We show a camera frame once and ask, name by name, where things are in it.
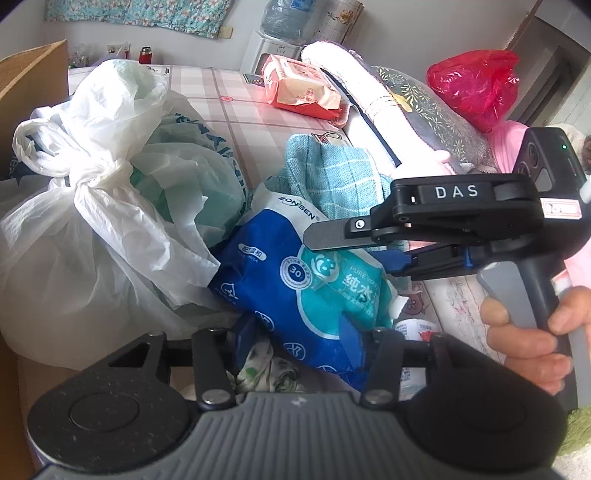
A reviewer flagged floral green cloth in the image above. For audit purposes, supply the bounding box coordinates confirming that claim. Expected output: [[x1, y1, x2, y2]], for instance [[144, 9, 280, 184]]
[[235, 339, 302, 394]]

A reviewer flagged white bottle with red print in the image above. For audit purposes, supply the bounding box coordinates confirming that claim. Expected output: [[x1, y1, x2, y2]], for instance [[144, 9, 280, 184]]
[[394, 318, 440, 398]]

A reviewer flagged floral wall cloth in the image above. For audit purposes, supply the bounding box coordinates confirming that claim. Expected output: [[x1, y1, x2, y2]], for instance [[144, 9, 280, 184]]
[[45, 0, 234, 39]]

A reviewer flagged person's right hand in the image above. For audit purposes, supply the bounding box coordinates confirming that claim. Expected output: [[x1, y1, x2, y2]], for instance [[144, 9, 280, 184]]
[[480, 285, 591, 396]]

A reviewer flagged rolled mat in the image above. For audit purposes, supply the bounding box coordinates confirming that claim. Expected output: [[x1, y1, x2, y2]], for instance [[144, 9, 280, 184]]
[[318, 0, 363, 45]]

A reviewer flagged floral pillow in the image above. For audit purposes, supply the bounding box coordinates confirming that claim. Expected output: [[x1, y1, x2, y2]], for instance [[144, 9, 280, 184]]
[[372, 65, 498, 172]]

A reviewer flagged grey printed blanket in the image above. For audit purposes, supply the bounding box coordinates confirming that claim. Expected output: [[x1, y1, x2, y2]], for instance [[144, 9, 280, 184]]
[[323, 65, 445, 168]]

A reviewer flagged white water dispenser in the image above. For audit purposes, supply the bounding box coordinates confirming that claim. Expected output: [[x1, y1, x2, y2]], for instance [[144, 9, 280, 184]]
[[242, 32, 306, 75]]

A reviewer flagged green fluffy mat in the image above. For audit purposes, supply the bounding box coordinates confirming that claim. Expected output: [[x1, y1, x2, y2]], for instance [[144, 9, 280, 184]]
[[565, 406, 591, 459]]

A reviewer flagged brown cardboard box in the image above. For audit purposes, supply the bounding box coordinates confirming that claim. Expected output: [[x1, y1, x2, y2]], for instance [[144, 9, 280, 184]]
[[0, 39, 69, 182]]

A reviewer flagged blue water jug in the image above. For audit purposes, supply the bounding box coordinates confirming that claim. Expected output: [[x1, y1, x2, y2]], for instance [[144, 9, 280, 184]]
[[262, 0, 313, 38]]

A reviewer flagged teal towel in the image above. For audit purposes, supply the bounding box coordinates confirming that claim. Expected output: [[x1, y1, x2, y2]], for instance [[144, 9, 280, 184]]
[[277, 134, 394, 253]]

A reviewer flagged red plastic bag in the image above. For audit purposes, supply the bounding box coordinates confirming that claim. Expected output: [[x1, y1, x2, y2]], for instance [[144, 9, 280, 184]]
[[427, 49, 520, 135]]

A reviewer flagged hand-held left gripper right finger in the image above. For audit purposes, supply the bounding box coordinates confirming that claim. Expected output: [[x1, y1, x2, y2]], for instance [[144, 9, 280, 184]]
[[361, 329, 490, 409]]

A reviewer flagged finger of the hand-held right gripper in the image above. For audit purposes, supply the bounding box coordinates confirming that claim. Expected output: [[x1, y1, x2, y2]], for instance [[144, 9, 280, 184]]
[[369, 244, 474, 280], [303, 217, 393, 253]]

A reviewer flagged blue wet wipes pack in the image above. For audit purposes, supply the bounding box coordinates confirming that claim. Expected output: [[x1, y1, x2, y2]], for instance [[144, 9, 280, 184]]
[[208, 182, 410, 393]]

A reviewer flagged white fuzzy blanket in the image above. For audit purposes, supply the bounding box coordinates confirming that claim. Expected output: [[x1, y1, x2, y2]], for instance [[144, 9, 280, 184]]
[[300, 41, 419, 153]]

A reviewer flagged red tissue pack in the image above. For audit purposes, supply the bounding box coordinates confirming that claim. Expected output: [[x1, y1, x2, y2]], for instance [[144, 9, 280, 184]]
[[262, 54, 350, 123]]

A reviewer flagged white plastic bag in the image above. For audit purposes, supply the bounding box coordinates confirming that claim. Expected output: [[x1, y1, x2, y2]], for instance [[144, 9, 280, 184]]
[[0, 60, 249, 371]]

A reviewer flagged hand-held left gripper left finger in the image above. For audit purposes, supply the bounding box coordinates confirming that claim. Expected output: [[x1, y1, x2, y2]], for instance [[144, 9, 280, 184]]
[[106, 318, 252, 411]]

